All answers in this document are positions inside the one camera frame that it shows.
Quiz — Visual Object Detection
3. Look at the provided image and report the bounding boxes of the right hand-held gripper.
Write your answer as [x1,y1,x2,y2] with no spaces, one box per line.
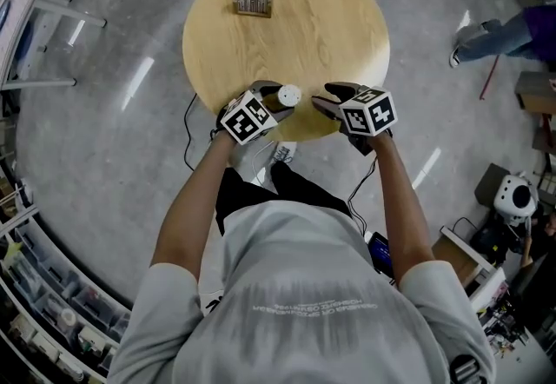
[311,82,399,156]

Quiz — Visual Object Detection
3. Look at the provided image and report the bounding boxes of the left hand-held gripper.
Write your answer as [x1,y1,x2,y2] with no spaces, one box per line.
[220,80,296,145]

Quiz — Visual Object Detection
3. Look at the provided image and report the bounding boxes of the small white-capped bottle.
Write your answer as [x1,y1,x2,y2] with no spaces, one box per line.
[275,83,302,109]

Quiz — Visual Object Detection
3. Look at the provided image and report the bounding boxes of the person's left forearm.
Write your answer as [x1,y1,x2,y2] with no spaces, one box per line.
[149,129,238,283]

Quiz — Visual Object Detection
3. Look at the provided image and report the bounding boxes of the person's right forearm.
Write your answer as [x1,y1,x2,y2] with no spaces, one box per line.
[371,132,435,284]

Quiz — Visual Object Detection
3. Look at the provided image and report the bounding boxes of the person's white right shoe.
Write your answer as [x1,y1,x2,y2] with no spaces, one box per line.
[270,140,299,165]

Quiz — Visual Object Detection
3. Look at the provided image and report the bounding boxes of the round wooden table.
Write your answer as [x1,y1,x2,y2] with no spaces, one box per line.
[182,0,391,143]

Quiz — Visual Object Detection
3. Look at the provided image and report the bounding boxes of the person's black trousers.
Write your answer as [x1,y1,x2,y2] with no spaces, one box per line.
[215,159,354,236]

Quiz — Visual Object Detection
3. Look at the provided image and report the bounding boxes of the black screen device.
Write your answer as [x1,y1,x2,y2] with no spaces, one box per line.
[367,232,395,278]

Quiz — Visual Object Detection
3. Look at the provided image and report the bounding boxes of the grey box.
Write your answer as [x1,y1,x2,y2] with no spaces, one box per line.
[473,162,510,210]

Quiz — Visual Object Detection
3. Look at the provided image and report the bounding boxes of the person's grey t-shirt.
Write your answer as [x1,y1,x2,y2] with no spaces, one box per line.
[106,202,496,384]

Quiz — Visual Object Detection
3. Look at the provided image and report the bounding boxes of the white desk with wooden panel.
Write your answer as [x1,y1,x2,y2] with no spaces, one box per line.
[432,225,510,314]

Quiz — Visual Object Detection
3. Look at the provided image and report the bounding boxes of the white side table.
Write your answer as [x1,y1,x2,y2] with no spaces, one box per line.
[0,0,108,92]

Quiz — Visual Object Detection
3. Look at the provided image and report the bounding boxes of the storage shelf with bins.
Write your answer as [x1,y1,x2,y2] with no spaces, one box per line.
[0,180,132,384]

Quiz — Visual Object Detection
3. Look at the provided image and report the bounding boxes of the white cable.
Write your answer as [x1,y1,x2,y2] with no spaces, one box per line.
[250,142,271,187]

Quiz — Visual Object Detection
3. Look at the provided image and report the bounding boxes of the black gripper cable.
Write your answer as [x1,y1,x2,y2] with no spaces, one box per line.
[347,155,379,240]
[182,92,218,174]

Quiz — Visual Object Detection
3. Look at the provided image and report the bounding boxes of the black strap buckle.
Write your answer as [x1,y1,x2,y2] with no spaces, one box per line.
[449,354,482,384]

